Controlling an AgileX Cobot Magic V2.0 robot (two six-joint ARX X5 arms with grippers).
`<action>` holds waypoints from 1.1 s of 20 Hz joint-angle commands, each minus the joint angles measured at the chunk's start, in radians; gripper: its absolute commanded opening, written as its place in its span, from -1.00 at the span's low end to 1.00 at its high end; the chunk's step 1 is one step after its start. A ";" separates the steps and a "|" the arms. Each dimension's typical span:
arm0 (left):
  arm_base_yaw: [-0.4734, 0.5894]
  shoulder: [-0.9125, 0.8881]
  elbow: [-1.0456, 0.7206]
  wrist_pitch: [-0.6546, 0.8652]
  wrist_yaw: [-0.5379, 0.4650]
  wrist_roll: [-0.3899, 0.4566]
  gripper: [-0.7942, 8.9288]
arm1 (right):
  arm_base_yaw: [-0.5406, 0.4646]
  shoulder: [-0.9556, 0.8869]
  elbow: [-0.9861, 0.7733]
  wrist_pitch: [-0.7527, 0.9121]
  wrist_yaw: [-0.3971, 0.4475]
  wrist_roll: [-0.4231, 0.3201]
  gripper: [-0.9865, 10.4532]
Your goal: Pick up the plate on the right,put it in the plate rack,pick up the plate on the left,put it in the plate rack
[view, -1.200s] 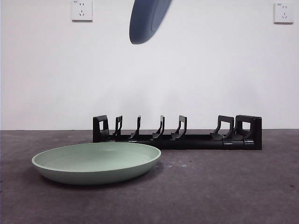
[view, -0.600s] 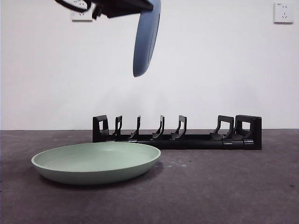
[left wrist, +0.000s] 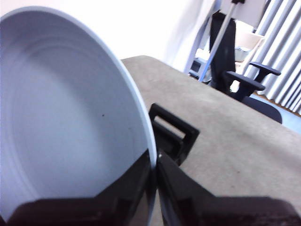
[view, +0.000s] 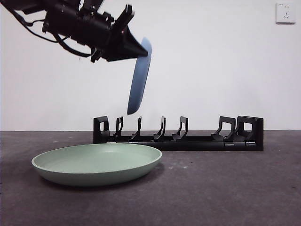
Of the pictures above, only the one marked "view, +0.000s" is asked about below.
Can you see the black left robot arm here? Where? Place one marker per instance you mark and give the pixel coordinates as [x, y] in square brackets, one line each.
[70, 23]

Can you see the light blue round plate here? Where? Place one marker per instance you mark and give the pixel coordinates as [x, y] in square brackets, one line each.
[138, 82]

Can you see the black plate rack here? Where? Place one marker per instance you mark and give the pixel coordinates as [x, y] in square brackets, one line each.
[188, 144]

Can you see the pale green round plate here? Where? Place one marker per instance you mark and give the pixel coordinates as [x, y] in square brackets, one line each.
[94, 162]

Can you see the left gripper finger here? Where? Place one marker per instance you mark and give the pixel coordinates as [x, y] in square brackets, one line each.
[132, 42]
[122, 53]

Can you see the white wall socket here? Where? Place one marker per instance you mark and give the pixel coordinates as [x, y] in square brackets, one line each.
[285, 14]

